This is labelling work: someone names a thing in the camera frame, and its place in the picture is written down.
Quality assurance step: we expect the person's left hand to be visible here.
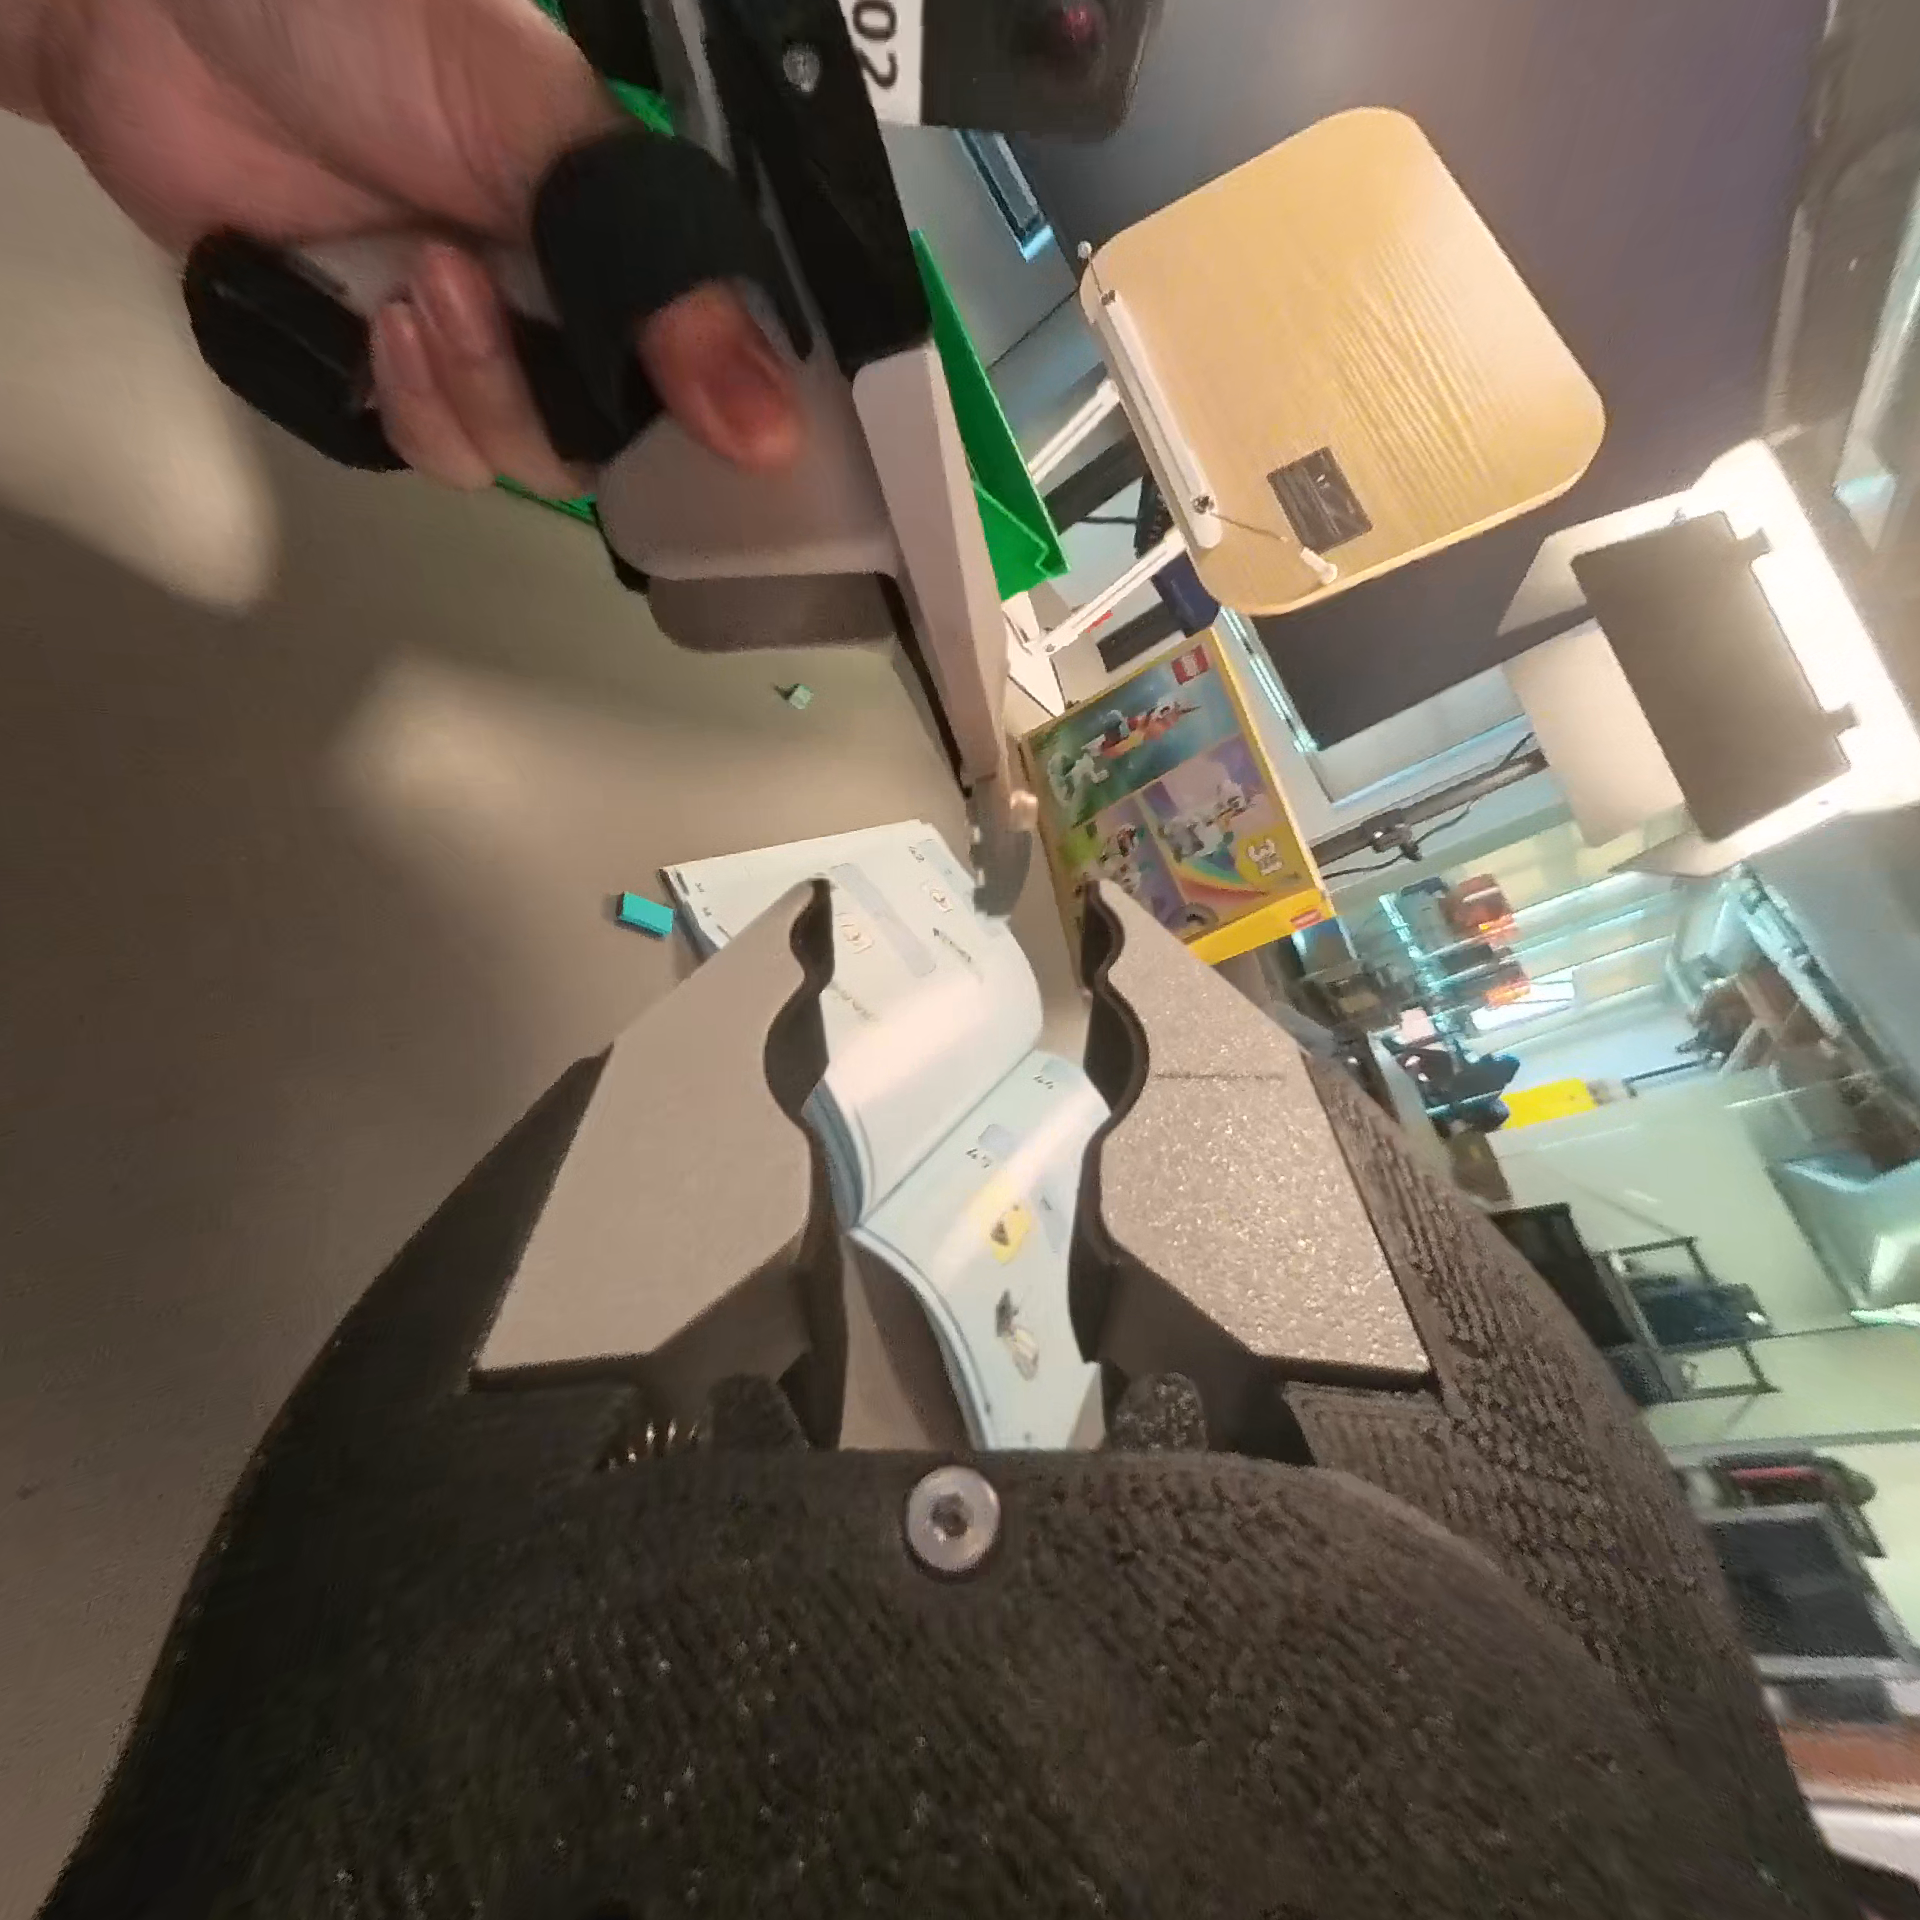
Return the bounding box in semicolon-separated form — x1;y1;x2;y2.
0;0;808;490

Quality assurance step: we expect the yellow lego set box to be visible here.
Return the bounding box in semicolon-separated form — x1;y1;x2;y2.
1020;627;1336;964

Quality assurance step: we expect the green plastic tray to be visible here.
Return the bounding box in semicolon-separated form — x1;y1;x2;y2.
491;75;1069;596

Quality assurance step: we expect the rounded light wooden board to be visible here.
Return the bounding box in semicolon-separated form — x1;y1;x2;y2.
1077;106;1608;619

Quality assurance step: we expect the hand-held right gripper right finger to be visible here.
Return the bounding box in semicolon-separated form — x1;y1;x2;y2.
1067;882;1432;1449

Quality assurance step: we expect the lego instruction booklet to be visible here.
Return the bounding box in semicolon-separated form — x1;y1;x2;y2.
661;816;1115;1455

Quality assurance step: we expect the black rounded panel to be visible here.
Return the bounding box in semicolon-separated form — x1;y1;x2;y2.
1567;511;1863;846

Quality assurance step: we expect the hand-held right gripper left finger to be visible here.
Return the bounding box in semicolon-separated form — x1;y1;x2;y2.
477;879;848;1449

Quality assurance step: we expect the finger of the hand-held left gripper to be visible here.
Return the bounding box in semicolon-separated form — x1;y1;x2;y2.
853;344;1040;922
596;347;905;650

